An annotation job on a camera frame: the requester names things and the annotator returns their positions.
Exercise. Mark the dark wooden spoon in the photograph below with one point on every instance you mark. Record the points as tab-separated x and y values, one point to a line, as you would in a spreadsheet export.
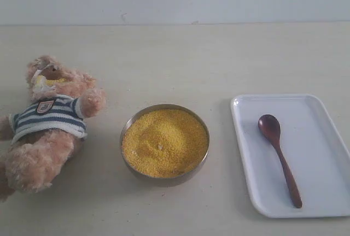
270	128

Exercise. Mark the teddy bear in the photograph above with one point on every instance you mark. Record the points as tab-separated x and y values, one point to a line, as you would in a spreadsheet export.
51	129

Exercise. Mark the metal bowl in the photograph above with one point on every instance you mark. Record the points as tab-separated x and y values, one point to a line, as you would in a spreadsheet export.
164	180

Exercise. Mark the yellow millet grains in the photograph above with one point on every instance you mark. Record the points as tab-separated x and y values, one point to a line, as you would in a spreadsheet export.
164	143

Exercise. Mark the white rectangular plastic tray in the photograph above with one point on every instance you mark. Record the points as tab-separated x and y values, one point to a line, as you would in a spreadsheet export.
317	156

